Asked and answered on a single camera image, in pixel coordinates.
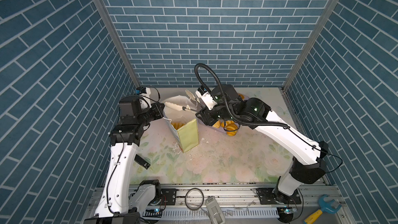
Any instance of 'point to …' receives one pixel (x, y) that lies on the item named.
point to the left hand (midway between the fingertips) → (165, 104)
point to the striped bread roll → (176, 125)
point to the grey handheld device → (215, 213)
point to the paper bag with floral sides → (187, 136)
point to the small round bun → (242, 96)
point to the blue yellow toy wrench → (325, 206)
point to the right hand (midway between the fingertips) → (197, 109)
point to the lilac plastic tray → (217, 128)
